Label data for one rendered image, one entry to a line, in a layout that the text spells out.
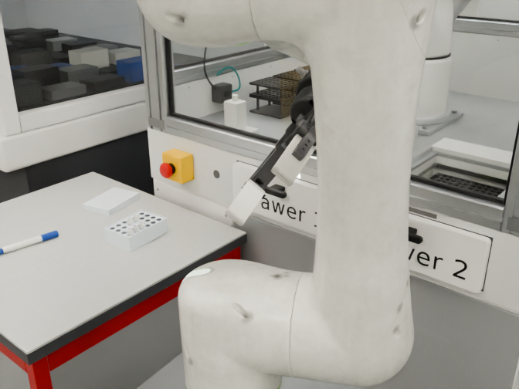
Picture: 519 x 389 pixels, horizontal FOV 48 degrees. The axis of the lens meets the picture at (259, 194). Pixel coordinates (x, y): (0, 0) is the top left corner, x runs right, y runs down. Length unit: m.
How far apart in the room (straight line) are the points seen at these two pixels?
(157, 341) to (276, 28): 0.92
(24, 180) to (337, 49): 1.45
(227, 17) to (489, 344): 0.86
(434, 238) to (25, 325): 0.77
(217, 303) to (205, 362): 0.08
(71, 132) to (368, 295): 1.37
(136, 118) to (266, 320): 1.40
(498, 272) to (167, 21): 0.78
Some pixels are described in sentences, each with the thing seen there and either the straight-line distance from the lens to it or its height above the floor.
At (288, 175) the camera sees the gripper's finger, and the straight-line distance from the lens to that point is 0.70.
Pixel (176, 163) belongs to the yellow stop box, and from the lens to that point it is 1.48.
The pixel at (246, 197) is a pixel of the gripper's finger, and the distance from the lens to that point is 0.82.
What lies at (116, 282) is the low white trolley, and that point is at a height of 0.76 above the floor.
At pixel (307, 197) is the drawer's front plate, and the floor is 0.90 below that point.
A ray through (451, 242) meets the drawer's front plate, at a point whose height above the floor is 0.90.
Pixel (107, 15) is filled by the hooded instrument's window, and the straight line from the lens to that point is 1.93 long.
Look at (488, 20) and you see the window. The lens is 1.04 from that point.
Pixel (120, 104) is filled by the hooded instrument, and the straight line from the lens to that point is 1.96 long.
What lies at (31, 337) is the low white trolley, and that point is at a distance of 1.15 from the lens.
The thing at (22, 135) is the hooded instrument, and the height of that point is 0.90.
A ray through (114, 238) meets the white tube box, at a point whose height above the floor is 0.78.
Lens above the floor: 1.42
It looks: 24 degrees down
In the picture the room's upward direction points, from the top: straight up
